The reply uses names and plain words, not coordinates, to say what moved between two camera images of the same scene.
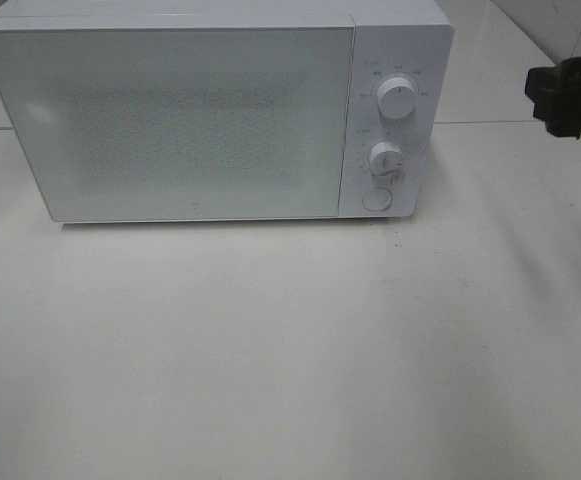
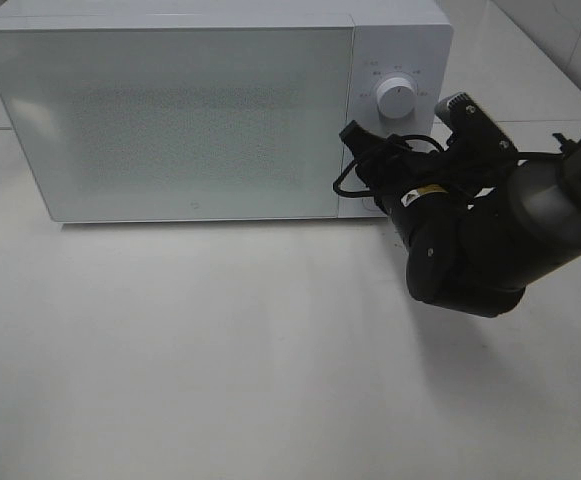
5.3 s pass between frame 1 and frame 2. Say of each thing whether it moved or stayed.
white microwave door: stayed
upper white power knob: stayed
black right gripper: moved
